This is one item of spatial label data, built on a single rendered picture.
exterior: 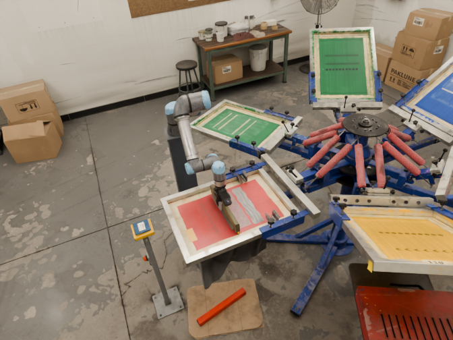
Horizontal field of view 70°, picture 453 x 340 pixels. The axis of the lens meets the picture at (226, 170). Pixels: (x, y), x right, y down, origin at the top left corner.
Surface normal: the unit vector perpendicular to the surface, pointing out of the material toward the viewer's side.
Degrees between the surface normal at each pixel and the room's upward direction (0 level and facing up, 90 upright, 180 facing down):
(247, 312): 0
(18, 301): 0
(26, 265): 0
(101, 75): 90
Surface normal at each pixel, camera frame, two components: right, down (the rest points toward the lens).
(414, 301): -0.06, -0.77
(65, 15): 0.40, 0.57
